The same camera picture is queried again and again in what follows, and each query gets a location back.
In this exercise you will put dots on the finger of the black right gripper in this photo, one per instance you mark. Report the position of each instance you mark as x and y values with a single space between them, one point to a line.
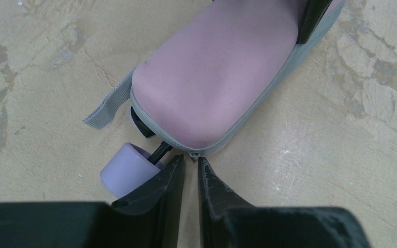
312 15

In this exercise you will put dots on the purple umbrella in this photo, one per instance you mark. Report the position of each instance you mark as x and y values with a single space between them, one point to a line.
131 167

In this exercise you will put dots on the pink umbrella case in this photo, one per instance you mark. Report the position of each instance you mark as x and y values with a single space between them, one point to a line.
200 86

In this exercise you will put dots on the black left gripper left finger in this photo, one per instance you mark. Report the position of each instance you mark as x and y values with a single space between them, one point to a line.
146 217

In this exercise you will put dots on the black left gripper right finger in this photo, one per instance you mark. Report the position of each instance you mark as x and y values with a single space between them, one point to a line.
227 220

